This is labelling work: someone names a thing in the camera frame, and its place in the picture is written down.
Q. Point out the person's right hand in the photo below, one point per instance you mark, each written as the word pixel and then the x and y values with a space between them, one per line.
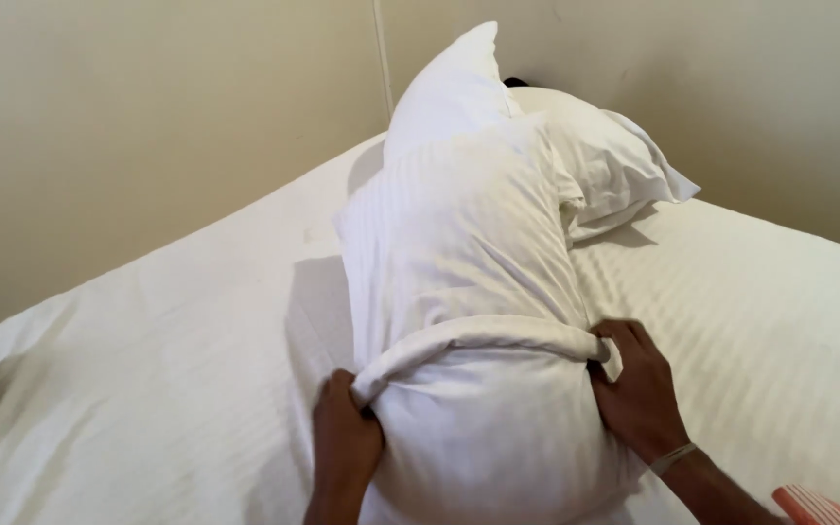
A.
pixel 639 408

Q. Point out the person's left hand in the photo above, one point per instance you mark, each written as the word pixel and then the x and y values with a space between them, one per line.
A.
pixel 343 437

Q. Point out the person's right fingers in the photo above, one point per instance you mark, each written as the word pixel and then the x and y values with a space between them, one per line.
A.
pixel 613 337

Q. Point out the person's left fingers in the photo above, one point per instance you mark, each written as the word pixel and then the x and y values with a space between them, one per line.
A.
pixel 343 380

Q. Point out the white striped pillow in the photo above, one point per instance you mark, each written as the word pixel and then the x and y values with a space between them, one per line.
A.
pixel 493 445

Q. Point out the white striped pillowcase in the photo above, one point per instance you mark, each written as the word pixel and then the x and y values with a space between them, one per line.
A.
pixel 464 240

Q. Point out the grey wristband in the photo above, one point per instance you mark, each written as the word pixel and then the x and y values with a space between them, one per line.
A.
pixel 671 458

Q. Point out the white bed sheet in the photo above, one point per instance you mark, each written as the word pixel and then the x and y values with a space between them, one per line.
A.
pixel 172 379

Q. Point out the white plain pillow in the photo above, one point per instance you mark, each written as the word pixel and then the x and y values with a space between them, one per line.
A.
pixel 602 153

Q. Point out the red striped sleeve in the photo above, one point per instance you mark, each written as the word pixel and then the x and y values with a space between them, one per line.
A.
pixel 817 507

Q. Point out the black object behind pillow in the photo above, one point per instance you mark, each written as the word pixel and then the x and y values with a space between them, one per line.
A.
pixel 515 82

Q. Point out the white wall conduit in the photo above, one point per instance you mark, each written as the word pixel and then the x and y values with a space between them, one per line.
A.
pixel 383 58

